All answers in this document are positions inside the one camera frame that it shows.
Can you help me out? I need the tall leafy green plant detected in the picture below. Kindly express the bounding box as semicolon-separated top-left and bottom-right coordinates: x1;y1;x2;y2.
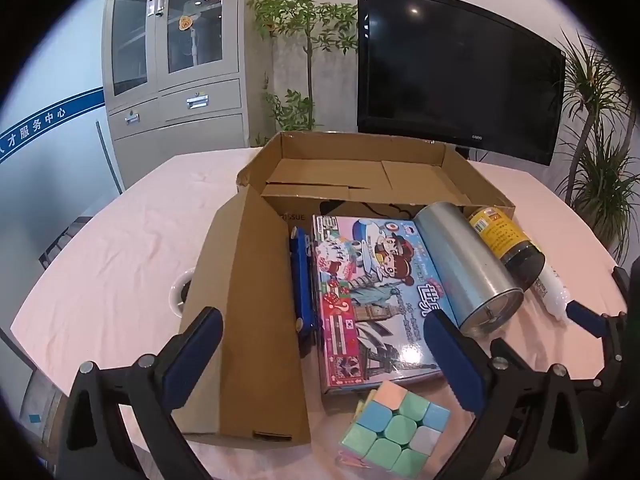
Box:
247;0;360;147

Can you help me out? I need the spiky palm plant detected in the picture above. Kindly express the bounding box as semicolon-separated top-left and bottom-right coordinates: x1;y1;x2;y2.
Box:
555;30;640;266

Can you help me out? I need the white round dish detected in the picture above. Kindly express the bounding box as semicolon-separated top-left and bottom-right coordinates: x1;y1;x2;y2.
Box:
169;269;197;318

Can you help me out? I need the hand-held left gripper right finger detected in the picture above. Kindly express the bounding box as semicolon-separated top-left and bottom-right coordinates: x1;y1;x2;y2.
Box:
422;309;608;480

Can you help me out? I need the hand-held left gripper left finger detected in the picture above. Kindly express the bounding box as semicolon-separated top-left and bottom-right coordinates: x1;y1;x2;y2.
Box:
57;306;224;480

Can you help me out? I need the brown cardboard box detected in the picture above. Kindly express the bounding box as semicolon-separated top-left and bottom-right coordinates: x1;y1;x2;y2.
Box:
172;131;517;448

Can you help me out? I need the dark bottle with yellow label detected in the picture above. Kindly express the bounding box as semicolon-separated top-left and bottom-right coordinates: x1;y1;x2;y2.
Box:
467;206;546;292

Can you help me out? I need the silver metal canister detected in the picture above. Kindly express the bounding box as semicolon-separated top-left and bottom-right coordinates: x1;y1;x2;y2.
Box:
414;201;525;337

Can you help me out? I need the white squeeze tube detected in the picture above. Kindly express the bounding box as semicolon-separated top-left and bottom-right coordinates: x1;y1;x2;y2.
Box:
532;264;573;322

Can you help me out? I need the cartoon board game box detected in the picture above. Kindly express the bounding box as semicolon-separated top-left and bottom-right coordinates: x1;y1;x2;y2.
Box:
311;214;448;401

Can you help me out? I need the black flat screen television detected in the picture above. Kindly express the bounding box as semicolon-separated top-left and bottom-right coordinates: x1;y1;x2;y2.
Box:
356;0;567;167

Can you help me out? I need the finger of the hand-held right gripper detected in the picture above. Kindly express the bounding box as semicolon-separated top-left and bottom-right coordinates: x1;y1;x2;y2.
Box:
612;266;632;306
566;300;638;411

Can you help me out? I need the blue stapler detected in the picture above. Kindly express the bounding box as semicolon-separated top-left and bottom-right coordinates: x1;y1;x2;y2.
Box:
289;226;321;358

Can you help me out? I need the pastel puzzle cube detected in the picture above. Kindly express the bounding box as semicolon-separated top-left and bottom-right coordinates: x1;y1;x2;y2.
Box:
339;380;452;480

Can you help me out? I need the grey metal cabinet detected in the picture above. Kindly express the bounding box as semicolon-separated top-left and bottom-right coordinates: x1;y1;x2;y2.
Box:
101;0;250;193

